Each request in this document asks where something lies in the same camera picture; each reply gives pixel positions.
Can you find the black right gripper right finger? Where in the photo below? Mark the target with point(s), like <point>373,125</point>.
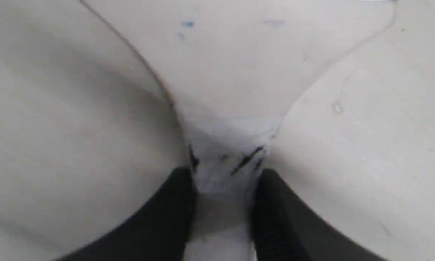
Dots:
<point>284,228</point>

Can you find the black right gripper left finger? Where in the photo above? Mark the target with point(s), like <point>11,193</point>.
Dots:
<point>158,231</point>

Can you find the wide wooden paint brush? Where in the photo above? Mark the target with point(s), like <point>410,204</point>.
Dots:
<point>231,70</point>

